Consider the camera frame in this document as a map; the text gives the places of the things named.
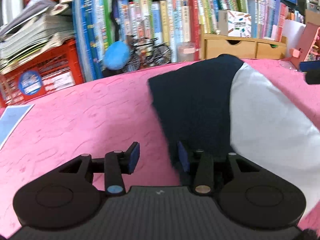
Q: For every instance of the cardboard box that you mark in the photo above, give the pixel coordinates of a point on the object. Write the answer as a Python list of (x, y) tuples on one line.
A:
[(312, 17)]

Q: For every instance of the pink toy house frame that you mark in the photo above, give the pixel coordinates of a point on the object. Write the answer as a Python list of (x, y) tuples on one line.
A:
[(308, 43)]

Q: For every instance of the stack of papers and booklets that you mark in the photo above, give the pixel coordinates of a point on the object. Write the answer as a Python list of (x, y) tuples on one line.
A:
[(42, 24)]

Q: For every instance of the miniature black bicycle model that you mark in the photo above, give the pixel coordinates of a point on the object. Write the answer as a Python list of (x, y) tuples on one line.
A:
[(145, 53)]

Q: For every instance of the red plastic crate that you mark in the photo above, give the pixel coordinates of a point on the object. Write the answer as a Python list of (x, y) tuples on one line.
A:
[(51, 71)]

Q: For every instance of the blue plush ball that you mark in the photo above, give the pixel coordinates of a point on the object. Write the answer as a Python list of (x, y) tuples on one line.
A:
[(116, 56)]

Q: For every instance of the white and navy jacket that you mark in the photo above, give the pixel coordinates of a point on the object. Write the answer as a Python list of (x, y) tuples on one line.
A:
[(223, 105)]

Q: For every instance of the white pencil pattern box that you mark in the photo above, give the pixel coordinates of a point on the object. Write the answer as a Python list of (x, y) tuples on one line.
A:
[(234, 23)]

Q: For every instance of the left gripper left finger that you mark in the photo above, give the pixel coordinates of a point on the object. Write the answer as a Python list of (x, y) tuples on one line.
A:
[(73, 192)]

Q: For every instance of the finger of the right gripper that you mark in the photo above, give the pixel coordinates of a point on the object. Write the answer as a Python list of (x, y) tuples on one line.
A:
[(312, 71)]

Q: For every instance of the small clear plastic jar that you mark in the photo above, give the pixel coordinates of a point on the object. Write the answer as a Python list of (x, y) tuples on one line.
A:
[(186, 52)]

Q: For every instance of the wooden drawer organizer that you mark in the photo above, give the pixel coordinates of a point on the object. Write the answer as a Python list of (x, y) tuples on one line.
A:
[(212, 45)]

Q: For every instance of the light blue notebook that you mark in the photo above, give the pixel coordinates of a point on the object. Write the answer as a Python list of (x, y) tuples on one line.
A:
[(10, 119)]

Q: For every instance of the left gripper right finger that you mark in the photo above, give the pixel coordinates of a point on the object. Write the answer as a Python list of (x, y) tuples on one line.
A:
[(244, 191)]

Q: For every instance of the row of upright books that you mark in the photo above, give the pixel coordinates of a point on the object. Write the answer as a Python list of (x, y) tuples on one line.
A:
[(100, 23)]

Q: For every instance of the pink bunny table mat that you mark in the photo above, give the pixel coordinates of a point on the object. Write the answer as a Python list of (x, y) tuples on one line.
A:
[(109, 115)]

